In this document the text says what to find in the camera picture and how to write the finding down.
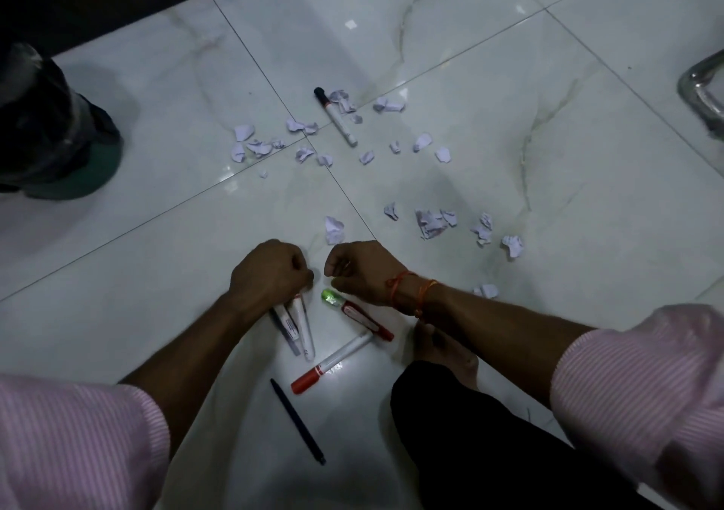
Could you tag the person's black trouser leg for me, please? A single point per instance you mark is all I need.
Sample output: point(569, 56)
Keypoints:
point(486, 447)

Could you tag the person's right forearm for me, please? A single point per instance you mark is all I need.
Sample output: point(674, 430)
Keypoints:
point(498, 334)

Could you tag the black pen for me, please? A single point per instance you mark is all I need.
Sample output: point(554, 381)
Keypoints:
point(297, 422)

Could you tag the red marker with green cap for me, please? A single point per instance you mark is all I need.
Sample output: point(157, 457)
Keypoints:
point(359, 316)

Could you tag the scattered torn paper scraps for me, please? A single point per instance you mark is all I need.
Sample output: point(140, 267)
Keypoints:
point(430, 224)

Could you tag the person's right fingers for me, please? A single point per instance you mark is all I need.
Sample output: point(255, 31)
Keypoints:
point(335, 271)

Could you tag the white marker with black cap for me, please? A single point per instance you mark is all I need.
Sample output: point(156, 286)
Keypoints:
point(337, 119)

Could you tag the bin with black bag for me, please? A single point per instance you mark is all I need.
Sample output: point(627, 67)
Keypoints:
point(45, 125)

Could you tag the chrome chair leg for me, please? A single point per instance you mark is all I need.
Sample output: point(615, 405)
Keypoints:
point(701, 88)

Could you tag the pink striped left shirt sleeve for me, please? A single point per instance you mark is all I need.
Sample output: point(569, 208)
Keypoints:
point(73, 447)

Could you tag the pink striped shirt sleeve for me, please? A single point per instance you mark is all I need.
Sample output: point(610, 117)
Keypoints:
point(645, 391)
point(73, 447)

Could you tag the pink striped right shirt sleeve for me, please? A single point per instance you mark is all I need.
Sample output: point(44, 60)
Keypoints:
point(645, 391)

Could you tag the white marker with blue label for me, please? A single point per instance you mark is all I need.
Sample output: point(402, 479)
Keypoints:
point(285, 327)

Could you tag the white marker with red cap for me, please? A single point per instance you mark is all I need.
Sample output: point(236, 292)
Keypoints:
point(333, 358)

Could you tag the white marker with red label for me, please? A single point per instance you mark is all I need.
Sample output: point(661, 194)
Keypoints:
point(302, 328)

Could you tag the person's left fingers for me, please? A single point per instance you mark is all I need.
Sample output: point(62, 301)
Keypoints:
point(303, 278)

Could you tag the orange thread wristband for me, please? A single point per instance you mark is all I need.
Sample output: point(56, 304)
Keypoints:
point(423, 296)
point(394, 288)

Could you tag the person's left hand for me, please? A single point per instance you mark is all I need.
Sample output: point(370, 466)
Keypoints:
point(266, 275)

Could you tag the person's right hand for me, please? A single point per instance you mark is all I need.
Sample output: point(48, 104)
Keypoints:
point(362, 272)

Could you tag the person's bare foot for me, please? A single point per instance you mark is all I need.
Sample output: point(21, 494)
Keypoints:
point(444, 351)

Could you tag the person's left forearm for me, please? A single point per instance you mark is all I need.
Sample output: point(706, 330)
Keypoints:
point(186, 351)

